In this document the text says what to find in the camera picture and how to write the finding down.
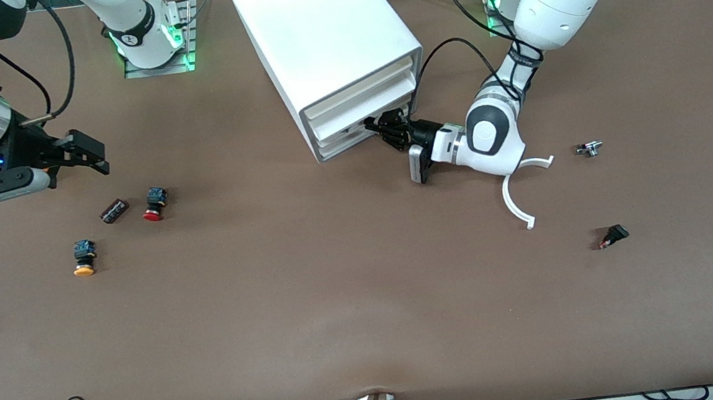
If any small black red-tipped switch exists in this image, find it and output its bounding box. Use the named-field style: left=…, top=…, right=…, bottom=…
left=596, top=223, right=631, bottom=250

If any yellow push button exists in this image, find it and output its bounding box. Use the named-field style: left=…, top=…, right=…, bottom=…
left=69, top=238, right=100, bottom=278

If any white drawer cabinet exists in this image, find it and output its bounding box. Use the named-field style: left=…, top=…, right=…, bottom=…
left=229, top=0, right=437, bottom=173

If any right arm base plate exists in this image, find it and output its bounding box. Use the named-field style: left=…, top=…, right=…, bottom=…
left=115, top=0, right=201, bottom=80

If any small dark brown connector block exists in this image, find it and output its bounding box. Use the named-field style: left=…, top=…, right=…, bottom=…
left=97, top=198, right=131, bottom=226

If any white curved half ring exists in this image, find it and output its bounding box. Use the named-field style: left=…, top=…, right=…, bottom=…
left=498, top=155, right=564, bottom=233

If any red push button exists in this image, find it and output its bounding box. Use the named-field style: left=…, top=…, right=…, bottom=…
left=140, top=185, right=171, bottom=224

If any small silver metal switch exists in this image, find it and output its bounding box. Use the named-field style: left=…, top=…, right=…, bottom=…
left=574, top=139, right=605, bottom=160

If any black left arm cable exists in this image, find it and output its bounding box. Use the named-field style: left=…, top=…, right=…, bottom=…
left=402, top=0, right=552, bottom=117

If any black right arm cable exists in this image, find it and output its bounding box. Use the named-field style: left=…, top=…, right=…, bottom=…
left=0, top=0, right=85, bottom=130

